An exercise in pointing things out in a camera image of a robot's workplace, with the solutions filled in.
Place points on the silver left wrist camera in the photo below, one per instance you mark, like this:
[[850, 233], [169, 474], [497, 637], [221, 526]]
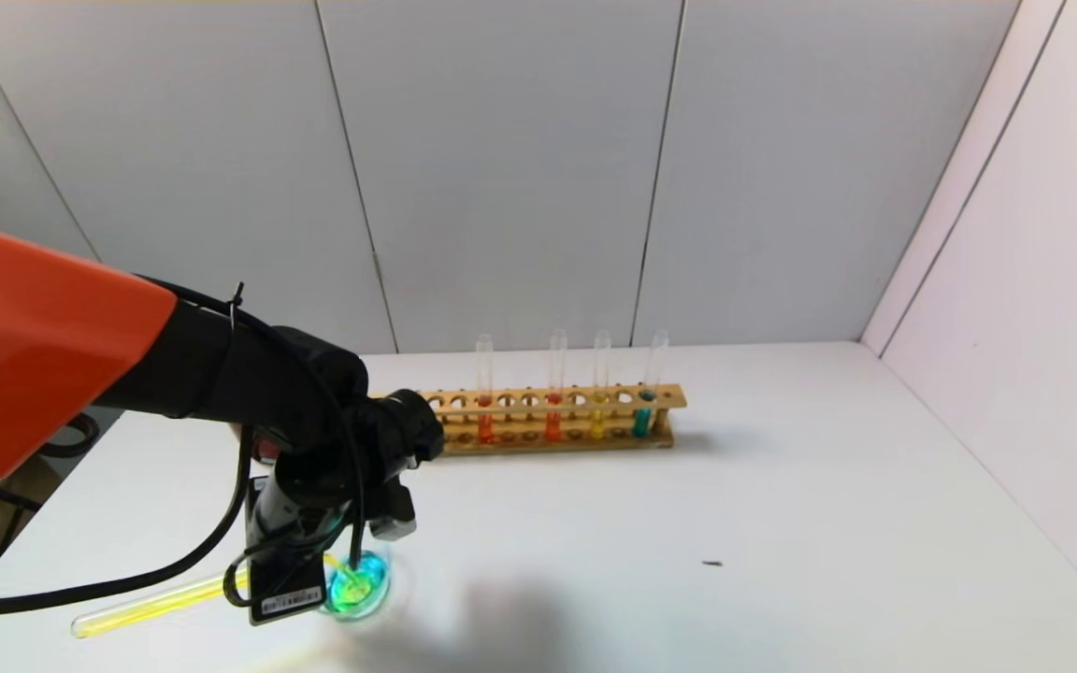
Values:
[[392, 516]]

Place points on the blue pigment glass test tube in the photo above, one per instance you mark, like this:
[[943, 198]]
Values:
[[640, 422]]

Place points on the wooden test tube rack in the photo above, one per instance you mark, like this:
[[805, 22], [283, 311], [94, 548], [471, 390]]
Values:
[[576, 446]]

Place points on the yellow pigment glass test tube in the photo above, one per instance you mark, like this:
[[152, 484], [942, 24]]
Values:
[[597, 424], [155, 608]]

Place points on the glass beaker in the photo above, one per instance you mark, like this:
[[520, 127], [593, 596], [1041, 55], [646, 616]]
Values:
[[366, 584]]

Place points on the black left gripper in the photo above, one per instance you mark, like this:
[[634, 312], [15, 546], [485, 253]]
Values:
[[289, 594]]

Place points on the orange pigment glass test tube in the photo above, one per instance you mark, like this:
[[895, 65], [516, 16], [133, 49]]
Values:
[[485, 428], [552, 426]]

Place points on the orange and black left arm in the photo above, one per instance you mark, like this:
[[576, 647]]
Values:
[[24, 355]]

